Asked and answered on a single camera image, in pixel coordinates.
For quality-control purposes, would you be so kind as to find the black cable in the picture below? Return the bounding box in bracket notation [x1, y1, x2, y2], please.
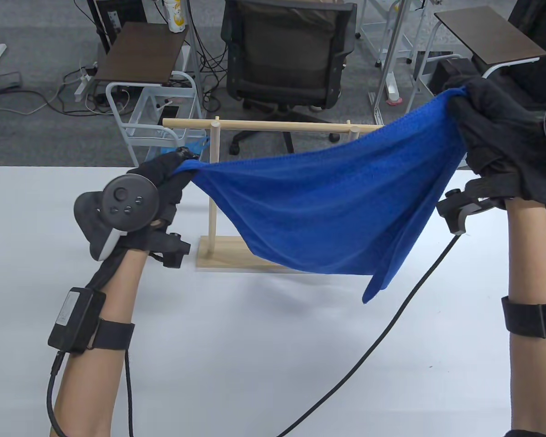
[46, 351, 70, 437]
[277, 232, 460, 437]

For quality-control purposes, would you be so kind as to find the white bottle yellow print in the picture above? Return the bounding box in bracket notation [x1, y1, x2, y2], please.
[163, 0, 186, 33]

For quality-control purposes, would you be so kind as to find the wooden desktop rack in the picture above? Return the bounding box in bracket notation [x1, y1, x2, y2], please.
[162, 116, 385, 274]

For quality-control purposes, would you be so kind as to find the black computer tower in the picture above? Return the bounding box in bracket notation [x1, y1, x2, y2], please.
[86, 0, 147, 53]

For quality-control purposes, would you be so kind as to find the black arm strap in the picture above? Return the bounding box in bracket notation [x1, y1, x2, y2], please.
[92, 319, 136, 351]
[501, 296, 546, 340]

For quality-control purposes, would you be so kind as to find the white desktop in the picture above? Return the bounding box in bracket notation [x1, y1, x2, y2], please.
[0, 166, 546, 437]

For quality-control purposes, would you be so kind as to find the white wire cart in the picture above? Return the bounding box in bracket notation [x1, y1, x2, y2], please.
[357, 0, 433, 66]

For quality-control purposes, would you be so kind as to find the black office chair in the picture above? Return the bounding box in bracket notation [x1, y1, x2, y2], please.
[221, 0, 358, 155]

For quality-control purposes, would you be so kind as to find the blue square towel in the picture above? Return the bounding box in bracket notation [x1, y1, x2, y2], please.
[173, 87, 469, 305]

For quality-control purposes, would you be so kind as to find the brown side table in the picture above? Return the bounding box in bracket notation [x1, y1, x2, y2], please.
[434, 5, 546, 79]
[95, 22, 189, 86]

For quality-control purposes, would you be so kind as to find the person's left forearm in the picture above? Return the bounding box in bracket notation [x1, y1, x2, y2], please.
[50, 248, 148, 437]

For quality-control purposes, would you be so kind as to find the grey floor pedal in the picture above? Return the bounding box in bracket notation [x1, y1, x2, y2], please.
[0, 72, 22, 95]

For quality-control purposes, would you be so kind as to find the white metal stand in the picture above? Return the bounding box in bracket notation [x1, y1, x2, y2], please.
[369, 0, 408, 126]

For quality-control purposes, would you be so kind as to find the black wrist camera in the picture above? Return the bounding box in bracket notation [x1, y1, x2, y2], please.
[148, 230, 192, 268]
[436, 178, 524, 236]

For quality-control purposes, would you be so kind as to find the white floor cable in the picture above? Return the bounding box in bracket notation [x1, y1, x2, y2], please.
[0, 84, 66, 114]

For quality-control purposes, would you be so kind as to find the blue plastic bag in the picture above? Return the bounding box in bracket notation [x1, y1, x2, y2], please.
[162, 136, 211, 160]

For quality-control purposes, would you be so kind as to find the person's right hand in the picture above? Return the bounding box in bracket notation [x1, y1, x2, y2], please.
[444, 75, 546, 206]

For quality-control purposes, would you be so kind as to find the black forearm sensor box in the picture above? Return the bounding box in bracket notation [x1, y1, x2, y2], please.
[48, 287, 106, 355]

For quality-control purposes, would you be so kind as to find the person's right forearm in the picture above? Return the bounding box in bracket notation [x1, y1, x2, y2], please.
[504, 198, 546, 437]

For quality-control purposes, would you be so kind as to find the person's left hand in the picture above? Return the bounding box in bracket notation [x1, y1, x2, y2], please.
[118, 147, 202, 252]

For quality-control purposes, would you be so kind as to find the white power strip red switch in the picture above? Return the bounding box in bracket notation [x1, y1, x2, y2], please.
[386, 75, 402, 106]

